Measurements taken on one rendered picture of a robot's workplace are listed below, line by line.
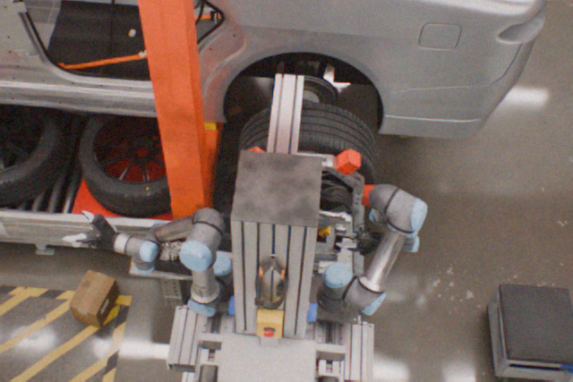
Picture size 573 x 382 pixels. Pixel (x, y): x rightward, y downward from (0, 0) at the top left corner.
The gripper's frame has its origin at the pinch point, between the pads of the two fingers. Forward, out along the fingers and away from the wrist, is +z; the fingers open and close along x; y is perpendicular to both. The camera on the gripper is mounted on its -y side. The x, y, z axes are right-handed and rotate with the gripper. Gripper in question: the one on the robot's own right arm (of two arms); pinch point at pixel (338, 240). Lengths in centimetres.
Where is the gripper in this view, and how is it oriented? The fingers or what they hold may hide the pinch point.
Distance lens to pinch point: 358.2
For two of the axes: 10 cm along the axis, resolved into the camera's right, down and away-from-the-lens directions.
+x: -0.7, 8.2, -5.7
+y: 0.2, -5.7, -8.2
